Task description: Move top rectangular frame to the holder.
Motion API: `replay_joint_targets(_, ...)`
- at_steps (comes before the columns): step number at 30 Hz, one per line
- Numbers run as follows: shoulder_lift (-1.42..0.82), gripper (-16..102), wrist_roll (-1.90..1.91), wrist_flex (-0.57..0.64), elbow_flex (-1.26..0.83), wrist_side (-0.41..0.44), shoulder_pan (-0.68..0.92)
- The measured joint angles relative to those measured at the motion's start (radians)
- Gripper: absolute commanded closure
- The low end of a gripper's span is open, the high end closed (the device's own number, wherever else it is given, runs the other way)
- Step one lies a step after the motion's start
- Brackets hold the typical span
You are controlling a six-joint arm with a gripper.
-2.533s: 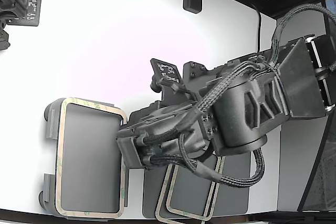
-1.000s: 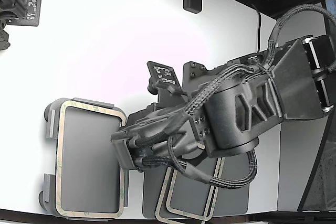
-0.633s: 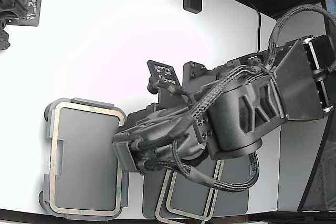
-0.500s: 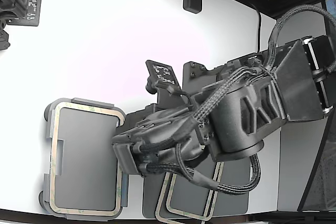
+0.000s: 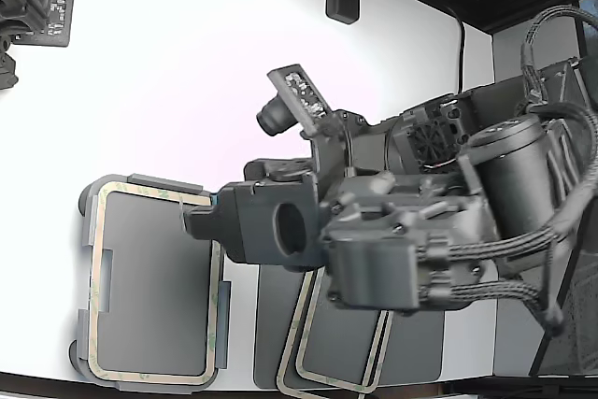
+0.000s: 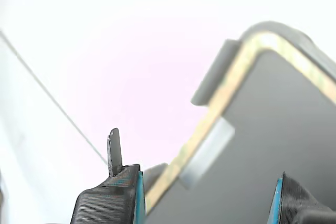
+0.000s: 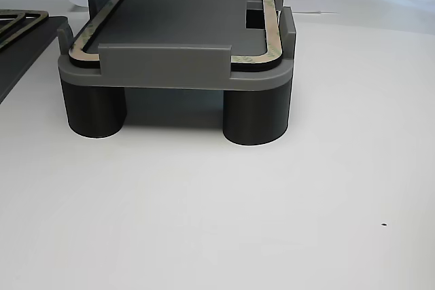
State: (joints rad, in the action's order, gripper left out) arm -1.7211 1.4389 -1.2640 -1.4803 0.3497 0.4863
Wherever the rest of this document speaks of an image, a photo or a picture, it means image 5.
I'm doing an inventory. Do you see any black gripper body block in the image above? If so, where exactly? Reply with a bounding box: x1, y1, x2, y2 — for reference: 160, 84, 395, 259
242, 158, 329, 274

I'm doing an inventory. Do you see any tan rectangular frame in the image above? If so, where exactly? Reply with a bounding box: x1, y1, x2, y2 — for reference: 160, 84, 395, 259
294, 272, 392, 394
87, 178, 224, 387
276, 272, 375, 399

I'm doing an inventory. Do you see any dark circuit board plate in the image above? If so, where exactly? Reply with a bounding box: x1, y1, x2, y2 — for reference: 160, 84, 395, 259
13, 0, 76, 49

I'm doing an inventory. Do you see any black slanted rod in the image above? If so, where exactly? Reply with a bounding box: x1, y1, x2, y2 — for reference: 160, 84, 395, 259
529, 230, 585, 378

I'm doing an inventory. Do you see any wrist camera with circuit board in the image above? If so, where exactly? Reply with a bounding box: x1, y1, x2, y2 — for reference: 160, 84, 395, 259
255, 62, 337, 138

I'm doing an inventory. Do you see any grey frame holder plate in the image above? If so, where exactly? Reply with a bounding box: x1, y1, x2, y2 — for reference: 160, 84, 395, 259
68, 173, 236, 395

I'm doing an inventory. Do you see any grey braided cable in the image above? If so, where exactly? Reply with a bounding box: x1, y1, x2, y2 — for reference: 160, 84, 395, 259
418, 4, 598, 264
418, 277, 569, 339

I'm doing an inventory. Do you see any thin black power cable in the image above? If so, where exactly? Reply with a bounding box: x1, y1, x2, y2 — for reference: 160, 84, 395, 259
446, 5, 467, 93

